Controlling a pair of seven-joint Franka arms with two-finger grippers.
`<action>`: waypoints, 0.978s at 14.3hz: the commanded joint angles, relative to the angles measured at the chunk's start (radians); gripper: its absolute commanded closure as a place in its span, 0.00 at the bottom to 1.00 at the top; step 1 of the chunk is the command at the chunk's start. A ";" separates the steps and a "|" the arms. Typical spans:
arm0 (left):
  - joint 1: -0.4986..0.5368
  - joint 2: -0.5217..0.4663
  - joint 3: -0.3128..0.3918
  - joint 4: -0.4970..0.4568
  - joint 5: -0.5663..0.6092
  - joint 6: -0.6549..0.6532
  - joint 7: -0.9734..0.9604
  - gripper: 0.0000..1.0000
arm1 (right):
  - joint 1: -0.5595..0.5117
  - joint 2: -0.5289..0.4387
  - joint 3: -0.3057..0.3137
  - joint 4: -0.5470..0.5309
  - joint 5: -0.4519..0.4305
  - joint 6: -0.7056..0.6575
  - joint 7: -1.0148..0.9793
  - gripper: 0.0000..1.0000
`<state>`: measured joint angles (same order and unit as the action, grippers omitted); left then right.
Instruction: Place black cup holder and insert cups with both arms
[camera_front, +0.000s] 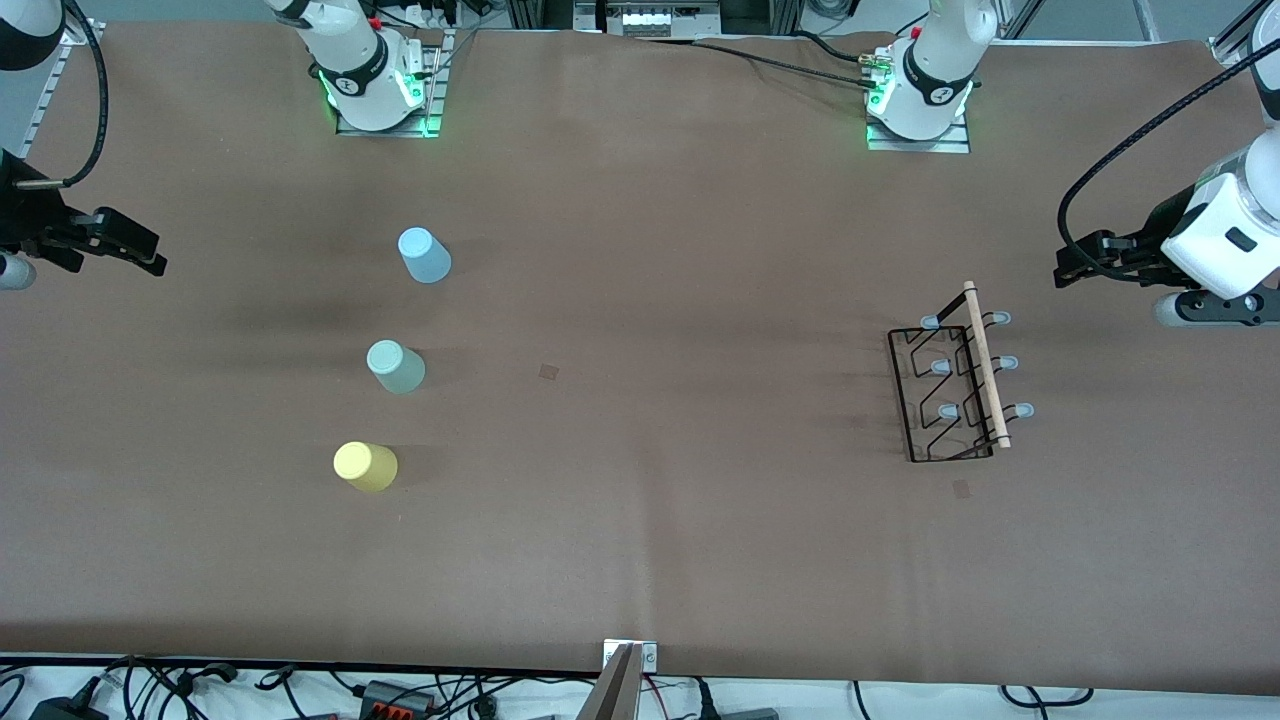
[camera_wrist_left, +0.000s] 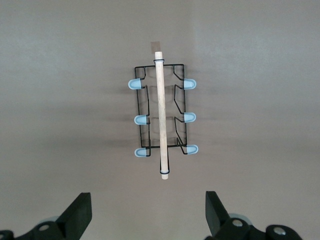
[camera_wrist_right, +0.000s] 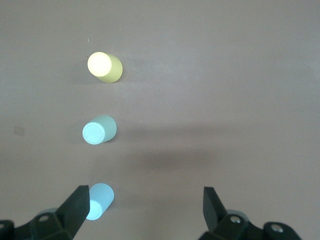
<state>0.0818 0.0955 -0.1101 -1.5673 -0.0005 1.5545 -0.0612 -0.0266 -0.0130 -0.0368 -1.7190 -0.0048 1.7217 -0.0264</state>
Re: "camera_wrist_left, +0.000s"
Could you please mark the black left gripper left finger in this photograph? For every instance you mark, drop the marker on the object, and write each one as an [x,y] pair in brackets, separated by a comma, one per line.
[75,217]

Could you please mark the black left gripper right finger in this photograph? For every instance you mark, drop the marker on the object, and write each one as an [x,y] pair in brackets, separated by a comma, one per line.
[215,215]

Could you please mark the small brown tape mark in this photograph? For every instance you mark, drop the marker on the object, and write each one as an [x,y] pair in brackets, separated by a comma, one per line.
[155,46]

